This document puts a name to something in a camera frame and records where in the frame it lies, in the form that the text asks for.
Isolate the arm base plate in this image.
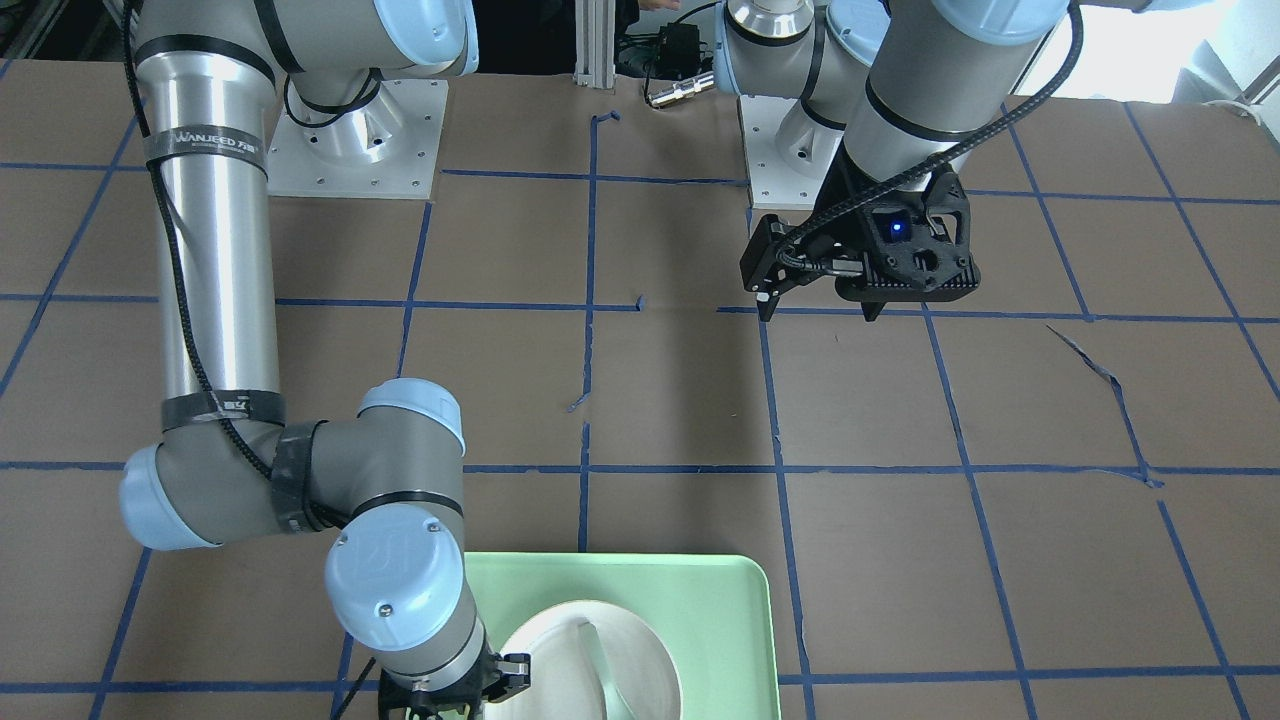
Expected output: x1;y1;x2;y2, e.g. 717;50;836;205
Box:
268;79;449;201
739;96;844;211

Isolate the light green tray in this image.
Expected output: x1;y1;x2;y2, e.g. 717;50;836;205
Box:
467;552;780;719

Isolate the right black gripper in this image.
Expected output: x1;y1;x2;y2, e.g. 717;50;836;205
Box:
378;650;531;719

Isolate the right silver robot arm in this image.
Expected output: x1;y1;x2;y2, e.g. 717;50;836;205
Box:
119;1;532;719

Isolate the aluminium frame post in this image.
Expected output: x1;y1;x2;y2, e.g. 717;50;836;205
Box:
572;0;617;92

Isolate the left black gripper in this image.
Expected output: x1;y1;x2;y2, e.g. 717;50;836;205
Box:
740;170;977;323

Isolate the cream round plate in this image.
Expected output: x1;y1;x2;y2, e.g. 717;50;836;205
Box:
483;600;685;719

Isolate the black power adapter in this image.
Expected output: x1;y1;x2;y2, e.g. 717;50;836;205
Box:
653;23;701;79

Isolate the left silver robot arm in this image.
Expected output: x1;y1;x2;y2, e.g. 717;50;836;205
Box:
713;1;1084;322

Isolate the sage green spoon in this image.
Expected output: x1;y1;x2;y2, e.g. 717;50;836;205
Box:
579;621;637;719

